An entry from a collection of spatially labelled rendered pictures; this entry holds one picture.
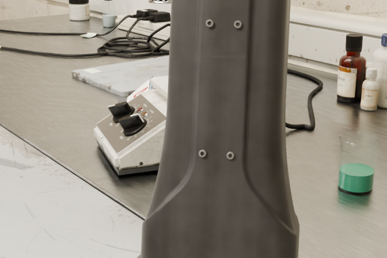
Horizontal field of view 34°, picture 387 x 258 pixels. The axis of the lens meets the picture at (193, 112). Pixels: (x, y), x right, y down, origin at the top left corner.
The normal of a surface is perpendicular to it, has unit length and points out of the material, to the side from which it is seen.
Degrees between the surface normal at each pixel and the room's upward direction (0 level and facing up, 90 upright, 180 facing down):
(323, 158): 0
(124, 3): 90
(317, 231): 0
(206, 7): 75
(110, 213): 0
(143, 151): 90
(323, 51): 90
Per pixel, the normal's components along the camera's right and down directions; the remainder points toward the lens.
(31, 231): 0.00, -0.96
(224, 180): -0.17, 0.04
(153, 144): 0.35, 0.28
